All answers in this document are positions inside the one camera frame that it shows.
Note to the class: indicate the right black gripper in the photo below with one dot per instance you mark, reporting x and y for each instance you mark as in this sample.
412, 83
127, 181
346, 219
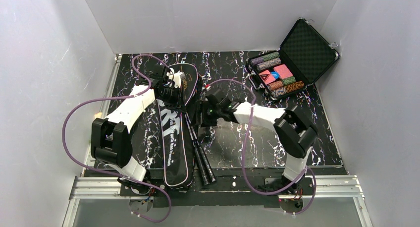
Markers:
203, 113

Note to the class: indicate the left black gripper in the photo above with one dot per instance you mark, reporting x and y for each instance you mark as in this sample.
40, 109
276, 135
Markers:
177, 96

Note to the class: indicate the black racket bag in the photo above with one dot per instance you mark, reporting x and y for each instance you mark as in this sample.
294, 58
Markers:
178, 134

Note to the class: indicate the white badminton racket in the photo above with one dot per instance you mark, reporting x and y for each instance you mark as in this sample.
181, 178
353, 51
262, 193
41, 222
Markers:
199, 161
207, 165

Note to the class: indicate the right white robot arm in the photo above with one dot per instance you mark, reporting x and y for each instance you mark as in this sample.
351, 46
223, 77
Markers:
294, 129

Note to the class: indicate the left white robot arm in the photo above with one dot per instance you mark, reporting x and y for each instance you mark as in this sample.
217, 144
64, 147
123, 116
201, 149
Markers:
110, 138

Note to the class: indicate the black poker chip case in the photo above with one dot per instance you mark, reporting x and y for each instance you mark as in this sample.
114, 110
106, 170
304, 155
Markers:
302, 58

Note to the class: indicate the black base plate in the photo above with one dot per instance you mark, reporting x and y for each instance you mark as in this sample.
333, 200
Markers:
230, 189

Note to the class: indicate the aluminium rail frame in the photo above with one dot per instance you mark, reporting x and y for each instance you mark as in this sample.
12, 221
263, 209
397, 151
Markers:
324, 186

